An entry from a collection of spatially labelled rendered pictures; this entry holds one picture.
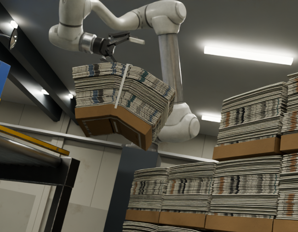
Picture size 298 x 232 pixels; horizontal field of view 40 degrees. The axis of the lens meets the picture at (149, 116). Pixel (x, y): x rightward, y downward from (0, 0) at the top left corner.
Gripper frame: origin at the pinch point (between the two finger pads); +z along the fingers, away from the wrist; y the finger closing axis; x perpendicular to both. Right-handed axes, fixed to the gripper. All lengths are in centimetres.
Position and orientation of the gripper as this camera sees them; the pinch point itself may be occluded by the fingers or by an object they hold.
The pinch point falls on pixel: (137, 55)
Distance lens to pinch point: 184.5
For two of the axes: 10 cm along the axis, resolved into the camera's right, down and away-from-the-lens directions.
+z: 9.6, 2.5, -1.2
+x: -0.5, -2.8, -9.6
